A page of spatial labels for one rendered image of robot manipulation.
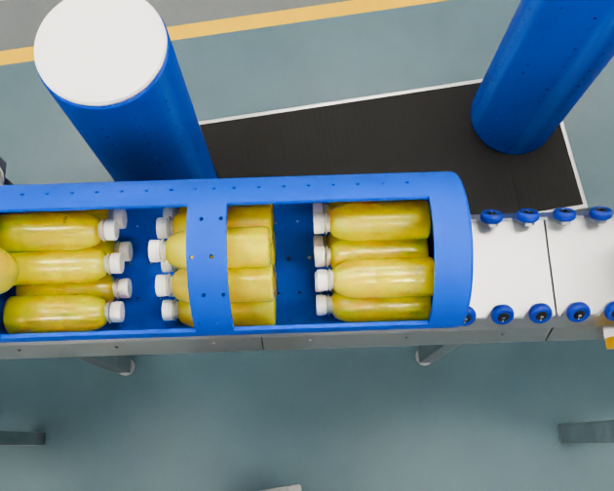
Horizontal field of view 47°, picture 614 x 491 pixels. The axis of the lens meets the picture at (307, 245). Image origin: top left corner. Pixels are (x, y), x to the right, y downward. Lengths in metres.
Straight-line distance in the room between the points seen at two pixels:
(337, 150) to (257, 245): 1.23
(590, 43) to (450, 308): 0.90
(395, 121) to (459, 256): 1.32
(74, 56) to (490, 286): 0.98
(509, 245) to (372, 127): 1.02
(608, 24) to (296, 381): 1.38
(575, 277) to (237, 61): 1.61
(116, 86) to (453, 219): 0.75
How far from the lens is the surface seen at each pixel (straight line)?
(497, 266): 1.50
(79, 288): 1.40
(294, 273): 1.41
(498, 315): 1.43
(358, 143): 2.40
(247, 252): 1.19
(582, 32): 1.86
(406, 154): 2.40
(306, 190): 1.20
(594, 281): 1.56
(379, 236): 1.26
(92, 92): 1.53
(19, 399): 2.52
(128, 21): 1.60
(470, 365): 2.41
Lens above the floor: 2.33
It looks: 74 degrees down
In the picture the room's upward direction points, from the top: straight up
